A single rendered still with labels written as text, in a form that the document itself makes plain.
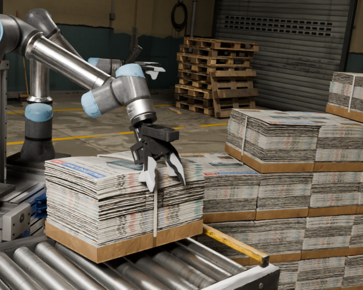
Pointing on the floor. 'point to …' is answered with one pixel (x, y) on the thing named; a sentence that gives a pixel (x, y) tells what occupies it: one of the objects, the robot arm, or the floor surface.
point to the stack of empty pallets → (200, 65)
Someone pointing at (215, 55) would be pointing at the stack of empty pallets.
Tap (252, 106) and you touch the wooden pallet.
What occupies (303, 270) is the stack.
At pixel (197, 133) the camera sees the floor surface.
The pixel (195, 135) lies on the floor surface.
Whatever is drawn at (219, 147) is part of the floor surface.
